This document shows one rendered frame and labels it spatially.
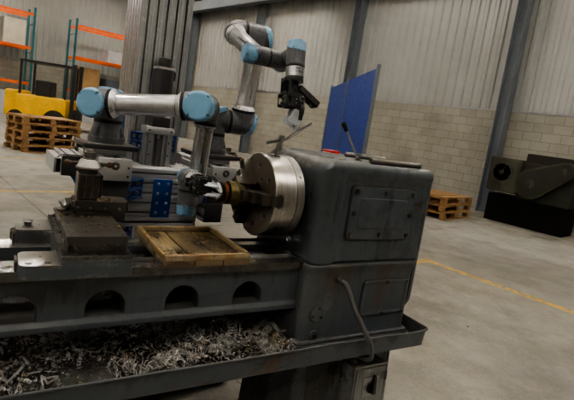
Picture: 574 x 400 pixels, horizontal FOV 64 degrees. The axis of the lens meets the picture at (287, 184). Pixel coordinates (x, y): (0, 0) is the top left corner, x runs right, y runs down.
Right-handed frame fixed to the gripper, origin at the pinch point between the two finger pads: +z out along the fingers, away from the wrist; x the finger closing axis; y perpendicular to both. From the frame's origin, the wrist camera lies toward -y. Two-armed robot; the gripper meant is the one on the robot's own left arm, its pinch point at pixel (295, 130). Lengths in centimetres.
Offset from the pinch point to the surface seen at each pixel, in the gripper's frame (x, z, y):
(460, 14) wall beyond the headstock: -609, -482, -864
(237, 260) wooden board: 11, 49, 27
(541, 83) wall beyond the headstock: -421, -279, -912
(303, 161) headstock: 4.5, 12.1, -1.5
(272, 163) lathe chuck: 8.4, 14.9, 14.3
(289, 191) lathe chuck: 12.8, 24.4, 9.4
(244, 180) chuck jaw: -2.5, 21.4, 19.6
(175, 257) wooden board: 11, 48, 49
